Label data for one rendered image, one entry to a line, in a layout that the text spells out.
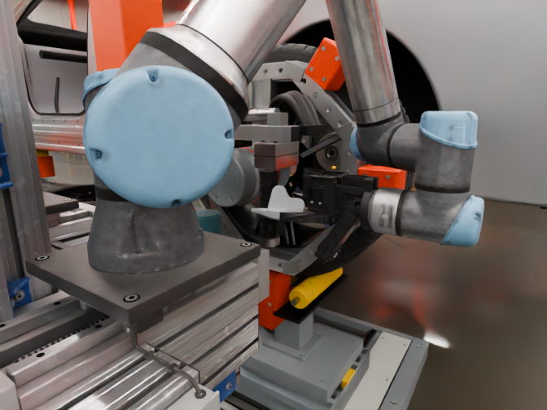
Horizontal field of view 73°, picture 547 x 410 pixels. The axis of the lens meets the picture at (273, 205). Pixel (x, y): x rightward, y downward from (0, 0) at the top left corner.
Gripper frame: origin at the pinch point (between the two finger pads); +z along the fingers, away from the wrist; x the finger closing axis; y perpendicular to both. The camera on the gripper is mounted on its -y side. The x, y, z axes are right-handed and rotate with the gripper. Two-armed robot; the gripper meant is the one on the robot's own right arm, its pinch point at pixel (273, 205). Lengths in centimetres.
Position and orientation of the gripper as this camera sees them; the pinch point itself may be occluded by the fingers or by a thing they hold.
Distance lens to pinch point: 71.8
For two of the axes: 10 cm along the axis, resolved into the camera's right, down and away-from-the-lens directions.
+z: -8.4, -1.3, 5.3
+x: -5.5, 2.1, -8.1
